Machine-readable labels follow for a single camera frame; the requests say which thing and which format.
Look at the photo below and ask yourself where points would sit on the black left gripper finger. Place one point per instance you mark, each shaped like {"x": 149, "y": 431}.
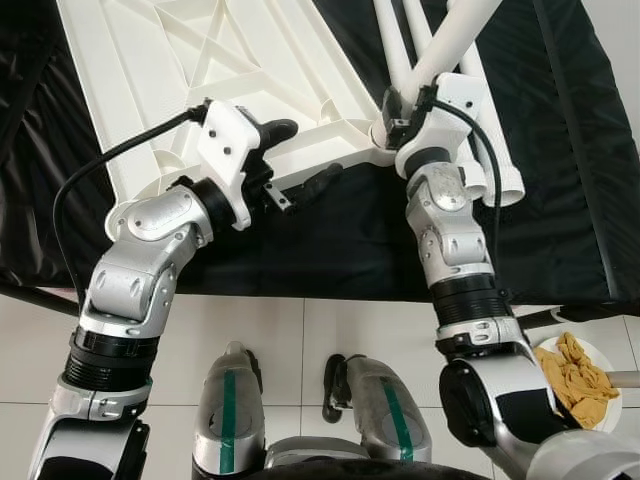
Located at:
{"x": 315, "y": 184}
{"x": 280, "y": 131}

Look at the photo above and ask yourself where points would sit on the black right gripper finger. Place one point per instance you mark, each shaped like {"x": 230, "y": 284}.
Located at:
{"x": 394, "y": 106}

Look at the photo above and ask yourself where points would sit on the white plastic children table top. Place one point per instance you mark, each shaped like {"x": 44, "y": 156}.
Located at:
{"x": 200, "y": 50}

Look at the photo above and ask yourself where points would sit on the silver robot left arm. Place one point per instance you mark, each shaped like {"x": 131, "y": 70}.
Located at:
{"x": 140, "y": 270}

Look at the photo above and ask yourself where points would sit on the grey bar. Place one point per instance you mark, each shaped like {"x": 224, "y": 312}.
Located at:
{"x": 625, "y": 380}

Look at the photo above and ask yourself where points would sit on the black robot left foot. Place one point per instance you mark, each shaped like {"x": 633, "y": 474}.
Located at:
{"x": 253, "y": 370}

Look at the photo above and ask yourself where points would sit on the silver robot right leg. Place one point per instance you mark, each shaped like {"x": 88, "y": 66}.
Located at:
{"x": 390, "y": 410}

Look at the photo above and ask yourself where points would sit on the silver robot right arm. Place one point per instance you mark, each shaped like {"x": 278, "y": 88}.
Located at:
{"x": 455, "y": 240}

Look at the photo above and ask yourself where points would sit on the black table cloth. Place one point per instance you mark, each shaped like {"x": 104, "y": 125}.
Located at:
{"x": 330, "y": 250}

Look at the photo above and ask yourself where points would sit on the yellow crumpled cloth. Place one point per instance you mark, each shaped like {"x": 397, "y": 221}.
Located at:
{"x": 575, "y": 385}

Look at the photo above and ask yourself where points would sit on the black robot torso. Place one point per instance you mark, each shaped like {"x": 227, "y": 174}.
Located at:
{"x": 340, "y": 472}

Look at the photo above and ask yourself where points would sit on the white round plate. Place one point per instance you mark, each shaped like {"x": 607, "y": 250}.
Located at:
{"x": 598, "y": 352}

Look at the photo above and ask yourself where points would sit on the black robot right foot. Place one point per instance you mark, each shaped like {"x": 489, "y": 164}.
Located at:
{"x": 335, "y": 390}

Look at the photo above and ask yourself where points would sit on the black robot foot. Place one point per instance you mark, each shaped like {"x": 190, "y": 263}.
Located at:
{"x": 253, "y": 370}
{"x": 335, "y": 390}

